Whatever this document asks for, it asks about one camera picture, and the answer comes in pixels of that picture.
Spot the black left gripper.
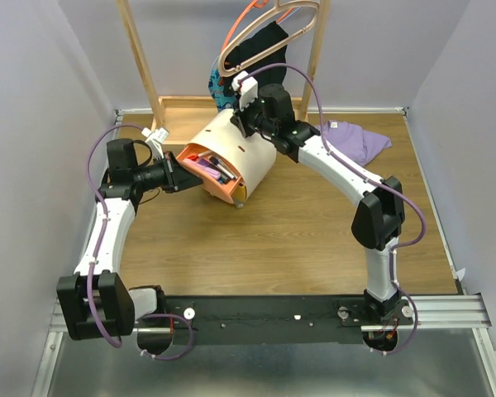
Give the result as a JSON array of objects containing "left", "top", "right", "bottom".
[{"left": 133, "top": 151, "right": 204, "bottom": 193}]

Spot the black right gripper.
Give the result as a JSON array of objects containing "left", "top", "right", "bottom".
[{"left": 229, "top": 94, "right": 275, "bottom": 140}]

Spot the pink highlighter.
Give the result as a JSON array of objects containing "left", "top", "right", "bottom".
[{"left": 194, "top": 160, "right": 222, "bottom": 180}]

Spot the blue capped white marker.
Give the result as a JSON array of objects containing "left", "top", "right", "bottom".
[{"left": 215, "top": 163, "right": 231, "bottom": 184}]

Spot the red capped white marker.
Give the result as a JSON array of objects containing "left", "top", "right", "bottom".
[{"left": 188, "top": 151, "right": 212, "bottom": 161}]

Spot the black teal highlighter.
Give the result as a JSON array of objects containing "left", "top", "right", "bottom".
[{"left": 224, "top": 165, "right": 238, "bottom": 180}]

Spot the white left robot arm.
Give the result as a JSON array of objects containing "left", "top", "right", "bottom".
[{"left": 56, "top": 129, "right": 203, "bottom": 347}]

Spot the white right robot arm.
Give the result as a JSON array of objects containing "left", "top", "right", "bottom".
[{"left": 231, "top": 82, "right": 405, "bottom": 324}]

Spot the blue shark print cloth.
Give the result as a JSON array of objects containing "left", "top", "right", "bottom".
[{"left": 208, "top": 59, "right": 236, "bottom": 111}]

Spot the wooden clothes rack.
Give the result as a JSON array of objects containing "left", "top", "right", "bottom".
[{"left": 116, "top": 1, "right": 331, "bottom": 127}]

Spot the black hanging garment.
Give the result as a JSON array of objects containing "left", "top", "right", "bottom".
[{"left": 223, "top": 21, "right": 290, "bottom": 112}]

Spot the purple folded cloth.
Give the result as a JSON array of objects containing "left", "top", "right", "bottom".
[{"left": 322, "top": 120, "right": 392, "bottom": 167}]

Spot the pink clothes hanger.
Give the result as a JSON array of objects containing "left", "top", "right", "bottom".
[{"left": 217, "top": 1, "right": 322, "bottom": 78}]

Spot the orange clothes hanger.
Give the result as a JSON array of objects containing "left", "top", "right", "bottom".
[{"left": 222, "top": 0, "right": 268, "bottom": 50}]

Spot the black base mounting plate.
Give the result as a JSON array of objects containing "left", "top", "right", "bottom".
[{"left": 134, "top": 294, "right": 414, "bottom": 347}]

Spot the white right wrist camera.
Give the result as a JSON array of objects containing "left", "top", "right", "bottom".
[{"left": 231, "top": 71, "right": 258, "bottom": 112}]

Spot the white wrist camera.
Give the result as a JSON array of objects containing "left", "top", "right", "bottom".
[
  {"left": 141, "top": 127, "right": 169, "bottom": 160},
  {"left": 231, "top": 71, "right": 258, "bottom": 112}
]

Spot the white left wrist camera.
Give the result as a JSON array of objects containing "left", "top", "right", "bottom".
[{"left": 141, "top": 127, "right": 169, "bottom": 160}]

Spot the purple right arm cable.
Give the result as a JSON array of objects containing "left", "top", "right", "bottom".
[{"left": 241, "top": 64, "right": 427, "bottom": 356}]

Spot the aluminium frame rail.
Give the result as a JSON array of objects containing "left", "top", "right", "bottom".
[{"left": 49, "top": 294, "right": 493, "bottom": 332}]

